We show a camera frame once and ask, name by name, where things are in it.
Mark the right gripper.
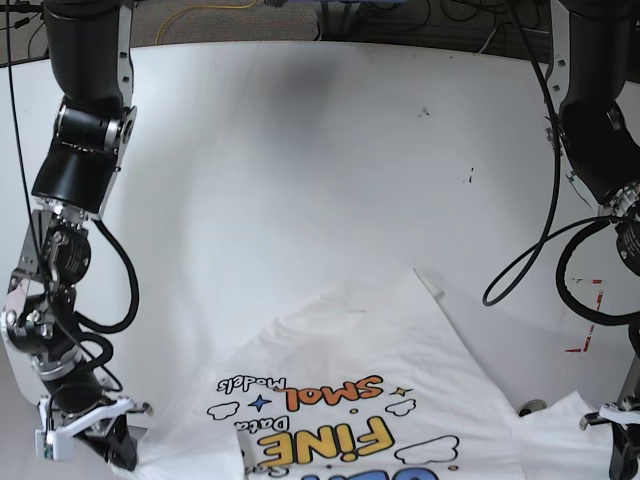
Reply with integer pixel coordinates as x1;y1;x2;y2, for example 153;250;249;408
38;372;153;471

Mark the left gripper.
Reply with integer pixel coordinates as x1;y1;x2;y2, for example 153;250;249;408
579;397;640;480

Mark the white printed T-shirt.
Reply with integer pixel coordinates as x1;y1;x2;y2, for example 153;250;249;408
121;273;613;479

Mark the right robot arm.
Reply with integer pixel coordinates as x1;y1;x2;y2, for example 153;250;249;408
1;1;151;471

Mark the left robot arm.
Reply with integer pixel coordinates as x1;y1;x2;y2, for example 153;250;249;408
506;1;639;349

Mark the red tape rectangle marking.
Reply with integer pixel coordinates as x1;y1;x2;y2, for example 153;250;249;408
562;277;605;355

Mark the black tripod stand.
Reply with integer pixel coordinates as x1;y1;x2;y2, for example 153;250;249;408
1;1;44;63

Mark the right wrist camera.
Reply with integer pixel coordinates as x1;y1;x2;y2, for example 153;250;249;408
34;427;75;462

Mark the right table cable grommet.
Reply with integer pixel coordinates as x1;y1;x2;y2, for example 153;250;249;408
517;399;547;417

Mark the yellow floor cable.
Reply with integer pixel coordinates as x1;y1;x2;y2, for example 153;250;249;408
155;0;257;46

